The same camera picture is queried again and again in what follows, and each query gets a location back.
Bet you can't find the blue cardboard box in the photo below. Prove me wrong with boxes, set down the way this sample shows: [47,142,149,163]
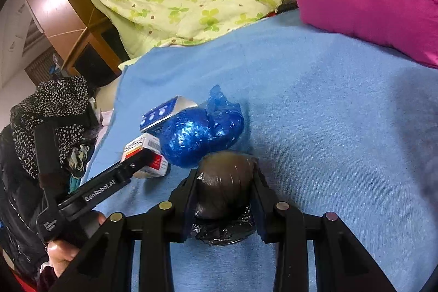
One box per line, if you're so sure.
[140,95,199,133]

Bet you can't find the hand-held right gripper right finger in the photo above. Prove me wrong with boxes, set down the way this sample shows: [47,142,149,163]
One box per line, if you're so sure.
[251,170,397,292]

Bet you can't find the person's left hand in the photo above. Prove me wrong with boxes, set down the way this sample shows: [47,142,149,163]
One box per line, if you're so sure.
[47,212,107,279]

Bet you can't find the blue plastic bag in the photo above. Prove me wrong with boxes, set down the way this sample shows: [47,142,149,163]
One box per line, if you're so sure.
[159,84,245,167]

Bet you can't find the black white-dotted garment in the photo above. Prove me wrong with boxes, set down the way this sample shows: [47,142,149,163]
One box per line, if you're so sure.
[10,76,100,178]

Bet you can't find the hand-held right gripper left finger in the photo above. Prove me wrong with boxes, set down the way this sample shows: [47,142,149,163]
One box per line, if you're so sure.
[56,172,202,292]

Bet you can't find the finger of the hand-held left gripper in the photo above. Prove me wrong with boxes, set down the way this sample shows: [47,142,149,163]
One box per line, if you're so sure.
[119,146,155,178]

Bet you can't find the orange and white box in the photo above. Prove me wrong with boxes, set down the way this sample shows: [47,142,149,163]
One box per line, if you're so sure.
[121,132,171,179]

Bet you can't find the black zip jacket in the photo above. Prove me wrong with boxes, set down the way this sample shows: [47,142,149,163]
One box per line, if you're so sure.
[0,124,69,282]

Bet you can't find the patterned scarf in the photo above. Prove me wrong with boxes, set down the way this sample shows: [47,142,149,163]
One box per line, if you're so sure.
[67,141,94,178]

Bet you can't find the dark plastic bag ball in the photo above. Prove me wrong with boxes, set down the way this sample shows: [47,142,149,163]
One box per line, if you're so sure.
[192,152,261,246]

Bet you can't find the blue blanket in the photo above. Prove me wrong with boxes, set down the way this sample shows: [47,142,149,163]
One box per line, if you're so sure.
[82,10,438,292]

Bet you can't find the white bed sheet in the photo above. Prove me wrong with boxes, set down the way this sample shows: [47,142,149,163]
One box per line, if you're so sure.
[92,59,131,128]

